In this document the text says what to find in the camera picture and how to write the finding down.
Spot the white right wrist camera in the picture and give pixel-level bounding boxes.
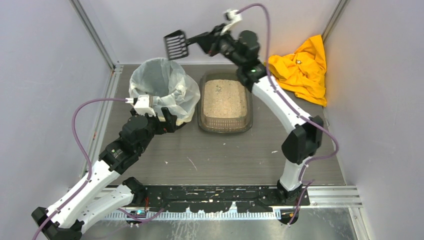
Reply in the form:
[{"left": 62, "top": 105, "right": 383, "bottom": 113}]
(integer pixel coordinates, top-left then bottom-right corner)
[{"left": 220, "top": 9, "right": 243, "bottom": 36}]

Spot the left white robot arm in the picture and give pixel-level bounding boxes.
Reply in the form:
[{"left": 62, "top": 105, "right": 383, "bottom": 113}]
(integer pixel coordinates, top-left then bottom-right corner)
[{"left": 31, "top": 107, "right": 178, "bottom": 240}]

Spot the brown plastic litter box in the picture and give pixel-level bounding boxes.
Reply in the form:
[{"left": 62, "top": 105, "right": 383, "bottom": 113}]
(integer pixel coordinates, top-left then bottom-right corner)
[{"left": 197, "top": 69, "right": 253, "bottom": 134}]

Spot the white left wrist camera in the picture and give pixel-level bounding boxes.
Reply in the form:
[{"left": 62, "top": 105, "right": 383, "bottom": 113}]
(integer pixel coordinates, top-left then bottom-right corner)
[{"left": 126, "top": 94, "right": 157, "bottom": 117}]

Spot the yellow cloth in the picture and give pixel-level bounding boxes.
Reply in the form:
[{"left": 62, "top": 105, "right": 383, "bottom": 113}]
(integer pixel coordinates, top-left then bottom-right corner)
[{"left": 267, "top": 35, "right": 328, "bottom": 107}]

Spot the beige cat litter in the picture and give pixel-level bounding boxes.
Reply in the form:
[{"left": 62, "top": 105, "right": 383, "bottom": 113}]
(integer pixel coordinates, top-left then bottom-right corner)
[{"left": 203, "top": 79, "right": 247, "bottom": 119}]

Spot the black litter scoop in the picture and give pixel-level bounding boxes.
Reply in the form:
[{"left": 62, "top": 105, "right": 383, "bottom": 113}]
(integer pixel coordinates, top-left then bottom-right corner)
[{"left": 163, "top": 29, "right": 198, "bottom": 60}]

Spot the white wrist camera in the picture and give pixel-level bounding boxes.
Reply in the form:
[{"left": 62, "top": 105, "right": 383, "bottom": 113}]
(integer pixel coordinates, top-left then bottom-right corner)
[
  {"left": 220, "top": 9, "right": 243, "bottom": 36},
  {"left": 126, "top": 94, "right": 157, "bottom": 117}
]

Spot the translucent white bin liner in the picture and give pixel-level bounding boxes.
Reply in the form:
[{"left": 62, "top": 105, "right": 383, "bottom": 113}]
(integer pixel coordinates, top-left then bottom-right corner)
[{"left": 128, "top": 57, "right": 201, "bottom": 125}]

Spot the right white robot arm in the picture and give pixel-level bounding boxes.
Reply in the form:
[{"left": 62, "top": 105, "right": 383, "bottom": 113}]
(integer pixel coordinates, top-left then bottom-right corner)
[{"left": 181, "top": 25, "right": 324, "bottom": 202}]

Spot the aluminium frame rail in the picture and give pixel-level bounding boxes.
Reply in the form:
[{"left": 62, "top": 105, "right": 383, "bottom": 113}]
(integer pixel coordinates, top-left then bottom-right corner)
[{"left": 79, "top": 187, "right": 364, "bottom": 222}]

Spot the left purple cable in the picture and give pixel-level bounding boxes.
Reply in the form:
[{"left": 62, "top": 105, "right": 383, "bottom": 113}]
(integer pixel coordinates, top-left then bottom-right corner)
[{"left": 31, "top": 97, "right": 167, "bottom": 240}]

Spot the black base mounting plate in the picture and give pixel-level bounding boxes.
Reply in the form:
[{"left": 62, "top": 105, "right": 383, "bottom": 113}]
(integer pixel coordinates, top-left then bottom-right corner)
[{"left": 129, "top": 185, "right": 310, "bottom": 213}]

